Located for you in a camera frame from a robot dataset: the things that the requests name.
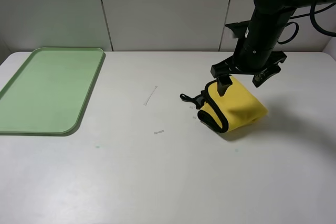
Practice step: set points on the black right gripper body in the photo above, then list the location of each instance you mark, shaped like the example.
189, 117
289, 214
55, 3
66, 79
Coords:
250, 65

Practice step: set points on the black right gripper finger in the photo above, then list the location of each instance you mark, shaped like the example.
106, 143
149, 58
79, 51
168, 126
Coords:
263, 76
223, 83

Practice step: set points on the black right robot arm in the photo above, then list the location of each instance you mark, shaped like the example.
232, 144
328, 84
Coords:
254, 53

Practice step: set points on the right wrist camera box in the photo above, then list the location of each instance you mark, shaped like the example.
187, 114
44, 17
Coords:
238, 29

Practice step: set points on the green plastic tray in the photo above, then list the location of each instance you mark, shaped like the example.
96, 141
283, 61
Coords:
49, 93

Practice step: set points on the yellow towel with black trim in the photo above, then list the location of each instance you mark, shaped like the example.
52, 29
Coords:
236, 108

